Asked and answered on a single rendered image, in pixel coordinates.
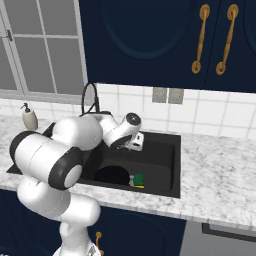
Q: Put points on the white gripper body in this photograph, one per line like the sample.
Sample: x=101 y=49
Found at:
x=137 y=140

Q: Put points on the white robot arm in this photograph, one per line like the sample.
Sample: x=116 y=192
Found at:
x=50 y=156

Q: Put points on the black sink basin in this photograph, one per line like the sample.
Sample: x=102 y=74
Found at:
x=156 y=160

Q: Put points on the green and yellow sponge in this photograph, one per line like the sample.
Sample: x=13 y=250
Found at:
x=139 y=179

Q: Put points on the black pan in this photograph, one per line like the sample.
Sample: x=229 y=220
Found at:
x=111 y=175

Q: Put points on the black curved tap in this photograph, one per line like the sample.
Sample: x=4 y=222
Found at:
x=89 y=90

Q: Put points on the navy base cupboard door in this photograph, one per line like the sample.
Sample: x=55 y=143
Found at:
x=140 y=235
x=16 y=226

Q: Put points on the beige soap dispenser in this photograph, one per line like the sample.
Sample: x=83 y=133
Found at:
x=30 y=119

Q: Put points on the grey dishwasher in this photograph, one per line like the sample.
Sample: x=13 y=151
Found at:
x=216 y=241

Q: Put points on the white framed window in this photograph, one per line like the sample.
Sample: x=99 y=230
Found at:
x=46 y=46

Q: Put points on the grey wall socket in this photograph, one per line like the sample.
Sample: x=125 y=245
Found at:
x=176 y=96
x=159 y=95

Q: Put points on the navy wall cupboard door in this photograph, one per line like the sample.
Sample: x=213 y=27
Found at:
x=146 y=36
x=245 y=50

